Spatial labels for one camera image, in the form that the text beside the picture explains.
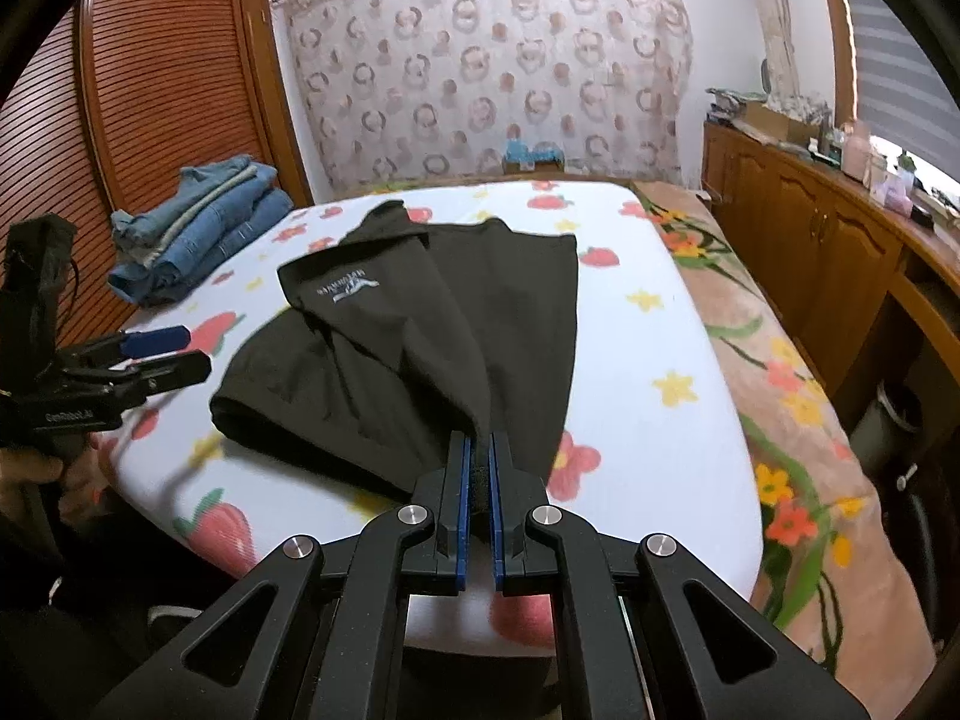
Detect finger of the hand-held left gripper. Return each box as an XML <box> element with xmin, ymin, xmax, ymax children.
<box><xmin>67</xmin><ymin>351</ymin><xmax>213</xmax><ymax>395</ymax></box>
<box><xmin>64</xmin><ymin>326</ymin><xmax>190</xmax><ymax>370</ymax></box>

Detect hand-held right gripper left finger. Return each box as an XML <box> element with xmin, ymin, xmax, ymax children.
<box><xmin>94</xmin><ymin>431</ymin><xmax>475</xmax><ymax>720</ymax></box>

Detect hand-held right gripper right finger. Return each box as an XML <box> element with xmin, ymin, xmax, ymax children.
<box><xmin>487</xmin><ymin>431</ymin><xmax>875</xmax><ymax>720</ymax></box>

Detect black pants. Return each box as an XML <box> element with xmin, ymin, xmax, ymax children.
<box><xmin>208</xmin><ymin>199</ymin><xmax>580</xmax><ymax>503</ymax></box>

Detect faded blue folded pants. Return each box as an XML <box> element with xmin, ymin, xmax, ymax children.
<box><xmin>112</xmin><ymin>155</ymin><xmax>277</xmax><ymax>256</ymax></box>

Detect person's left hand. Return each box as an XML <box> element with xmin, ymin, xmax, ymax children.
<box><xmin>0</xmin><ymin>444</ymin><xmax>117</xmax><ymax>530</ymax></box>

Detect blue folded jeans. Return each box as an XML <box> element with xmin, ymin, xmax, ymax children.
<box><xmin>107</xmin><ymin>187</ymin><xmax>295</xmax><ymax>308</ymax></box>

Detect white floral bed sheet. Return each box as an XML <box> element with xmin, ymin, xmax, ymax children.
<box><xmin>94</xmin><ymin>178</ymin><xmax>766</xmax><ymax>661</ymax></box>

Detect wooden slatted wardrobe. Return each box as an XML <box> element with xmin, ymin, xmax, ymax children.
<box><xmin>0</xmin><ymin>0</ymin><xmax>316</xmax><ymax>361</ymax></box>

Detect peach floral blanket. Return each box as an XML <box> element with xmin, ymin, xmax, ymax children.
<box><xmin>634</xmin><ymin>180</ymin><xmax>938</xmax><ymax>680</ymax></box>

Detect blue plastic bag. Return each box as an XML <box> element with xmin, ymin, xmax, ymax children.
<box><xmin>504</xmin><ymin>138</ymin><xmax>563</xmax><ymax>163</ymax></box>

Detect grey trash bin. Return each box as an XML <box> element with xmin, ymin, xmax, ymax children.
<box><xmin>847</xmin><ymin>382</ymin><xmax>927</xmax><ymax>481</ymax></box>

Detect wooden cabinet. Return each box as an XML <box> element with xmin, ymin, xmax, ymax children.
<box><xmin>701</xmin><ymin>120</ymin><xmax>960</xmax><ymax>466</ymax></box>

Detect stack of printed papers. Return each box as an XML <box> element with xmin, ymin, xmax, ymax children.
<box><xmin>707</xmin><ymin>86</ymin><xmax>766</xmax><ymax>121</ymax></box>

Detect flat cardboard box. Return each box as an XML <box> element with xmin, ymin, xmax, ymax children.
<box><xmin>731</xmin><ymin>101</ymin><xmax>815</xmax><ymax>145</ymax></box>

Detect patterned fabric pile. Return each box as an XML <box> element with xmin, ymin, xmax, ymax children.
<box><xmin>769</xmin><ymin>92</ymin><xmax>833</xmax><ymax>126</ymax></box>

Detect pink container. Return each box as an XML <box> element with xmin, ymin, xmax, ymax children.
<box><xmin>840</xmin><ymin>124</ymin><xmax>875</xmax><ymax>177</ymax></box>

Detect pink tissue pack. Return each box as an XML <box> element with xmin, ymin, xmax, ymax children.
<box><xmin>874</xmin><ymin>169</ymin><xmax>913</xmax><ymax>212</ymax></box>

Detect cream lace side curtain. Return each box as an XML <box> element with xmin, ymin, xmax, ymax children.
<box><xmin>741</xmin><ymin>0</ymin><xmax>808</xmax><ymax>102</ymax></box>

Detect grey window blind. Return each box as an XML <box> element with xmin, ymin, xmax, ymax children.
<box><xmin>836</xmin><ymin>0</ymin><xmax>960</xmax><ymax>173</ymax></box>

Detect ring-patterned curtain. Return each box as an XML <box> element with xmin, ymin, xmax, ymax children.
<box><xmin>281</xmin><ymin>0</ymin><xmax>695</xmax><ymax>192</ymax></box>

